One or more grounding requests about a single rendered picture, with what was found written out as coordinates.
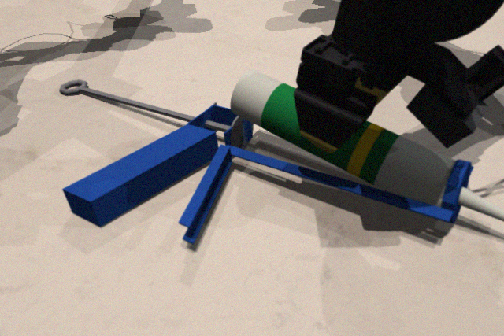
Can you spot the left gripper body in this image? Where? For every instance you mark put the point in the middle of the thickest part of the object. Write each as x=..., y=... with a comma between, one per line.
x=328, y=105

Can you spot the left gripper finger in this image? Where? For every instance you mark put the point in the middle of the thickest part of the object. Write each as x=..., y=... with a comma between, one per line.
x=318, y=143
x=379, y=93

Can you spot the blue sealant gun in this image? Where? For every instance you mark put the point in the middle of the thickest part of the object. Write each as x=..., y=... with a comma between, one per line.
x=118, y=187

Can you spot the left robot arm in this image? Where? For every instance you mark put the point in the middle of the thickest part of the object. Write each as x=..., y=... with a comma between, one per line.
x=445, y=104

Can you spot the grey sealant cartridge with green label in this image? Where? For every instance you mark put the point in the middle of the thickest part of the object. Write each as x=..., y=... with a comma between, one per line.
x=373, y=153

